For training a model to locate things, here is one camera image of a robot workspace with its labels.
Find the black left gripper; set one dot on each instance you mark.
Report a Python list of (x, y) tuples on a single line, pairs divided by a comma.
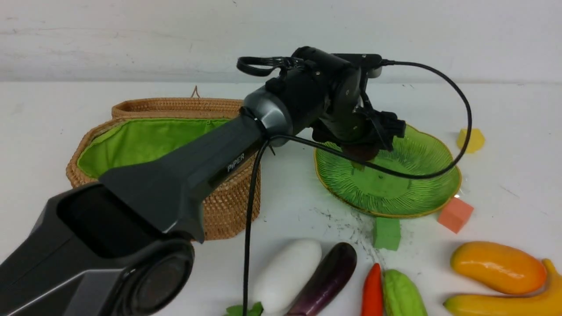
[(352, 123)]

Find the orange foam cube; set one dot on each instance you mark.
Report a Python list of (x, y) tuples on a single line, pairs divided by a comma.
[(455, 215)]

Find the orange mango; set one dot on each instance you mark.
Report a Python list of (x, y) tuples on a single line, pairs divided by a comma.
[(502, 268)]

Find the green cucumber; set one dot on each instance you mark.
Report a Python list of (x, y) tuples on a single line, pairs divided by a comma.
[(401, 296)]

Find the purple eggplant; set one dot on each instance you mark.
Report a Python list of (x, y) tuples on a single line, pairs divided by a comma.
[(331, 276)]

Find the green leaf-shaped glass plate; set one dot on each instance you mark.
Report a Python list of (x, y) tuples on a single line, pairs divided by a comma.
[(378, 194)]

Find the red chili pepper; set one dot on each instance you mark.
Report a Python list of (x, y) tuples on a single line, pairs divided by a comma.
[(372, 302)]

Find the woven rattan basket lid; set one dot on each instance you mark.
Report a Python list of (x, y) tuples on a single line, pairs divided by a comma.
[(193, 107)]

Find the dark purple mangosteen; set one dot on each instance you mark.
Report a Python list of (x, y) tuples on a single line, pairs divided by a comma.
[(364, 152)]

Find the woven rattan basket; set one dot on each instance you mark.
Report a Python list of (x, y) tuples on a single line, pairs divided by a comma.
[(128, 141)]

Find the green foam cube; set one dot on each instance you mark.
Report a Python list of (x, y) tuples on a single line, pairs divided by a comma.
[(386, 233)]

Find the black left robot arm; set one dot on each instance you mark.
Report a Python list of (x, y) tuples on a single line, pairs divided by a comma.
[(121, 246)]

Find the white radish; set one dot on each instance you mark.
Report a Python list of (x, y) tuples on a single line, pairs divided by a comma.
[(276, 285)]

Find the yellow banana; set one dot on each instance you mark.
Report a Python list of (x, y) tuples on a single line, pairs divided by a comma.
[(547, 303)]

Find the yellow foam cube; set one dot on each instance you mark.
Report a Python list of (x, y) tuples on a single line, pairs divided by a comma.
[(476, 140)]

